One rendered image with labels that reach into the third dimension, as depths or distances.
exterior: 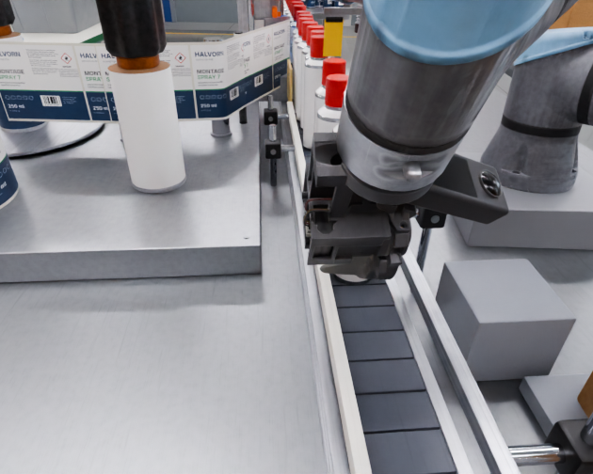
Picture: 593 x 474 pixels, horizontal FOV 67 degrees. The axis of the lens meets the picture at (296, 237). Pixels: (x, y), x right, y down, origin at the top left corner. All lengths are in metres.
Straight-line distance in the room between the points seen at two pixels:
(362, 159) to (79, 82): 0.77
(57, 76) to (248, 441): 0.76
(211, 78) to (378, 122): 0.70
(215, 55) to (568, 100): 0.59
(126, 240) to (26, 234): 0.14
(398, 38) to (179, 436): 0.39
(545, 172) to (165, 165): 0.59
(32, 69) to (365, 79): 0.83
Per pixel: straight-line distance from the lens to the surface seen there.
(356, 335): 0.48
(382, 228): 0.35
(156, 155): 0.73
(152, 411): 0.50
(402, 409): 0.43
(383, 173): 0.27
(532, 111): 0.78
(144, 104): 0.70
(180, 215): 0.69
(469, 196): 0.36
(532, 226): 0.76
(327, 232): 0.35
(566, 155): 0.81
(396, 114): 0.23
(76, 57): 0.96
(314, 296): 0.53
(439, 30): 0.20
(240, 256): 0.62
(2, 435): 0.54
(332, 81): 0.57
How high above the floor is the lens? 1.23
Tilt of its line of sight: 34 degrees down
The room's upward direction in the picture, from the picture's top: 1 degrees clockwise
